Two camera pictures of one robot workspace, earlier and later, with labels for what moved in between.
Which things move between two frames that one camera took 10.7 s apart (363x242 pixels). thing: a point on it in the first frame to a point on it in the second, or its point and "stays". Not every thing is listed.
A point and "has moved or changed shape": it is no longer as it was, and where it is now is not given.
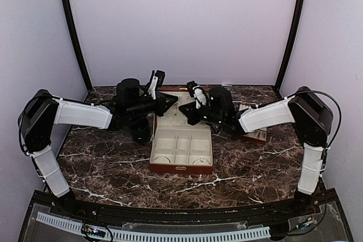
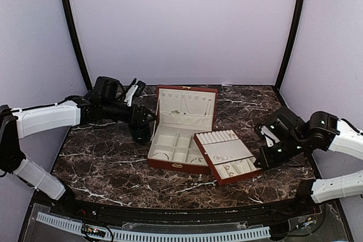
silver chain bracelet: (163, 156) has moved or changed shape
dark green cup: (140, 130) stays
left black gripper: (163, 107) to (137, 121)
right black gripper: (190, 113) to (268, 162)
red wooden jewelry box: (177, 147) stays
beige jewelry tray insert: (258, 136) to (228, 158)
